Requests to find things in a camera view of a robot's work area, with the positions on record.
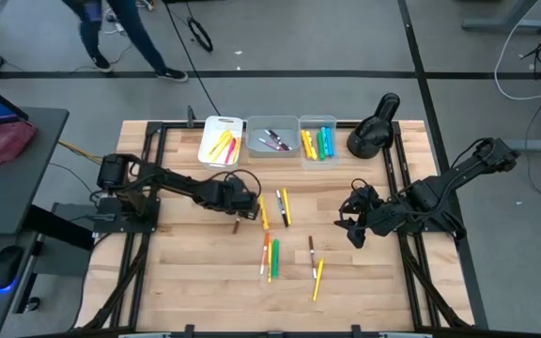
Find white plastic bin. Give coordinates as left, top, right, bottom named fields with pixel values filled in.
left=197, top=115, right=244, bottom=171

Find black coiled cable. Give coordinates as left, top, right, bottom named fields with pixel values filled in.
left=187, top=16, right=215, bottom=54

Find white cable bundle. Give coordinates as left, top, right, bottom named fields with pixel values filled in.
left=103, top=13, right=126, bottom=35

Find black table frame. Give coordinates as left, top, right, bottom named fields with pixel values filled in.
left=75, top=119, right=490, bottom=338

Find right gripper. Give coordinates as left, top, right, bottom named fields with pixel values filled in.
left=333, top=189, right=400, bottom=251

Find black computer mouse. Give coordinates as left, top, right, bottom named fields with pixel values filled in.
left=0, top=244, right=26, bottom=291

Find thin pink highlighter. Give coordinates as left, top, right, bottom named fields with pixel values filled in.
left=224, top=137, right=238, bottom=165

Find yellow cables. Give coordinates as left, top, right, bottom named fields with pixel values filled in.
left=57, top=139, right=112, bottom=166

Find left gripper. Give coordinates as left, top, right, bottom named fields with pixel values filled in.
left=223, top=177, right=261, bottom=223

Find grey plastic bin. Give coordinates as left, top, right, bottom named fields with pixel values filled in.
left=245, top=115, right=301, bottom=159

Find person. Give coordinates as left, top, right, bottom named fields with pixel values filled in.
left=61, top=0, right=190, bottom=84

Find long black floor cable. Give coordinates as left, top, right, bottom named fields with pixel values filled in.
left=163, top=0, right=223, bottom=117

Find orange Expo marker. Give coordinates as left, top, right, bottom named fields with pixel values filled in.
left=259, top=232, right=271, bottom=276

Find white floor cable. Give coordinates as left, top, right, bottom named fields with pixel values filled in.
left=494, top=0, right=541, bottom=101

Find clear plastic bin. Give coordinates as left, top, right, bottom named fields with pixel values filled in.
left=298, top=115, right=341, bottom=170

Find purple dry-erase marker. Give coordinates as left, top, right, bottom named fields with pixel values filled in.
left=257, top=137, right=284, bottom=152

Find black desk lamp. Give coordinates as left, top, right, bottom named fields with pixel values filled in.
left=347, top=92, right=401, bottom=160

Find dark grey desk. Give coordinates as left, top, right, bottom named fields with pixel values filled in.
left=0, top=106, right=70, bottom=338

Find black Expo marker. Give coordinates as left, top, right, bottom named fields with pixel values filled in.
left=275, top=189, right=289, bottom=228

